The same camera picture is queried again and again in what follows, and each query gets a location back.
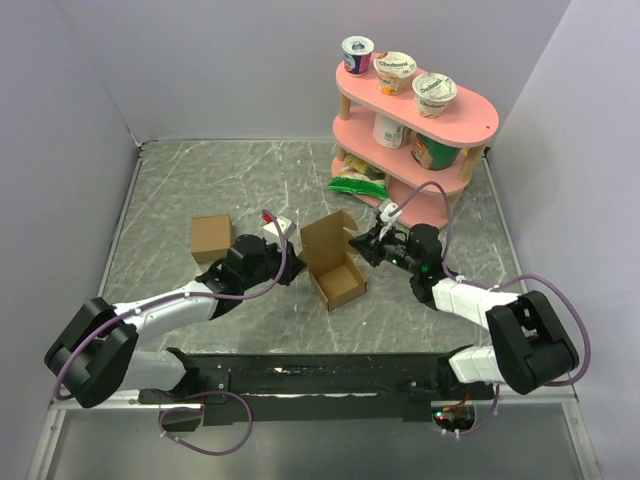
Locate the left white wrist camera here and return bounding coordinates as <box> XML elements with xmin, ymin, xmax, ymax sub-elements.
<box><xmin>261</xmin><ymin>210</ymin><xmax>296</xmax><ymax>244</ymax></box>

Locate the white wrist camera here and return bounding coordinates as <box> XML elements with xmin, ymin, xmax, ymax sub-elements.
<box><xmin>261</xmin><ymin>210</ymin><xmax>296</xmax><ymax>244</ymax></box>
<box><xmin>376</xmin><ymin>199</ymin><xmax>402</xmax><ymax>240</ymax></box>

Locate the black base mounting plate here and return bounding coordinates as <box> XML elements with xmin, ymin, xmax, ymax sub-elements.
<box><xmin>138</xmin><ymin>353</ymin><xmax>495</xmax><ymax>426</ymax></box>

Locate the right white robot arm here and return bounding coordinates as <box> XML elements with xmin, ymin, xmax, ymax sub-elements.
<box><xmin>349</xmin><ymin>224</ymin><xmax>579</xmax><ymax>399</ymax></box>

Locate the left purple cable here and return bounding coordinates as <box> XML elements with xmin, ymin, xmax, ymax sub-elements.
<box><xmin>52</xmin><ymin>208</ymin><xmax>290</xmax><ymax>455</ymax></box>

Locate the small folded cardboard box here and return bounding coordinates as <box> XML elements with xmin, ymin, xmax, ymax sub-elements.
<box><xmin>191</xmin><ymin>214</ymin><xmax>234</xmax><ymax>264</ymax></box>

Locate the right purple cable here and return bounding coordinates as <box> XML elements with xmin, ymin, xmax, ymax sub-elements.
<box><xmin>394</xmin><ymin>180</ymin><xmax>594</xmax><ymax>436</ymax></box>

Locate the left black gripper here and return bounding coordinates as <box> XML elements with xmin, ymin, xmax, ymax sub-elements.
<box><xmin>241</xmin><ymin>237</ymin><xmax>307</xmax><ymax>290</ymax></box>

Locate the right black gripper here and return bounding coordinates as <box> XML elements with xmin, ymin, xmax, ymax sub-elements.
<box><xmin>349</xmin><ymin>222</ymin><xmax>420</xmax><ymax>276</ymax></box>

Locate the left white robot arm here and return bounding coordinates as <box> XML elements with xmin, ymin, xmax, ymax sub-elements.
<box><xmin>44</xmin><ymin>234</ymin><xmax>306</xmax><ymax>408</ymax></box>

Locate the Chobani white yogurt cup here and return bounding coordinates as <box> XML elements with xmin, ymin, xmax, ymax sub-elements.
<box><xmin>412</xmin><ymin>72</ymin><xmax>458</xmax><ymax>118</ymax></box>

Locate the pink three-tier shelf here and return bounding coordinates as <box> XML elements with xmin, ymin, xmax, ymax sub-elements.
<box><xmin>331</xmin><ymin>64</ymin><xmax>500</xmax><ymax>228</ymax></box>

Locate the Chobani peach yogurt cup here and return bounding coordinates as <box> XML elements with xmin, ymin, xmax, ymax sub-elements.
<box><xmin>374</xmin><ymin>51</ymin><xmax>417</xmax><ymax>96</ymax></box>

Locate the green can middle shelf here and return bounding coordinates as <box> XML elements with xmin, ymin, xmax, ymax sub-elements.
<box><xmin>411</xmin><ymin>133</ymin><xmax>461</xmax><ymax>171</ymax></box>

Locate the white container middle shelf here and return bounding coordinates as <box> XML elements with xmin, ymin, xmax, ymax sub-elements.
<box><xmin>373</xmin><ymin>113</ymin><xmax>410</xmax><ymax>149</ymax></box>

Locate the green snack bag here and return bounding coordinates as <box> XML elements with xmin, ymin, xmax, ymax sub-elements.
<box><xmin>328</xmin><ymin>154</ymin><xmax>389</xmax><ymax>200</ymax></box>

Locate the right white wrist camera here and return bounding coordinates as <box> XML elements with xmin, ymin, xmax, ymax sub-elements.
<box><xmin>376</xmin><ymin>199</ymin><xmax>402</xmax><ymax>240</ymax></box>

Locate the white blue yogurt cup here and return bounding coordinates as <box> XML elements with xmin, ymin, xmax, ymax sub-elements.
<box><xmin>342</xmin><ymin>35</ymin><xmax>374</xmax><ymax>76</ymax></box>

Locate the purple cable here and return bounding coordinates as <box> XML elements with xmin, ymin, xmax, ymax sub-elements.
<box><xmin>394</xmin><ymin>180</ymin><xmax>594</xmax><ymax>436</ymax></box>
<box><xmin>52</xmin><ymin>208</ymin><xmax>290</xmax><ymax>455</ymax></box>

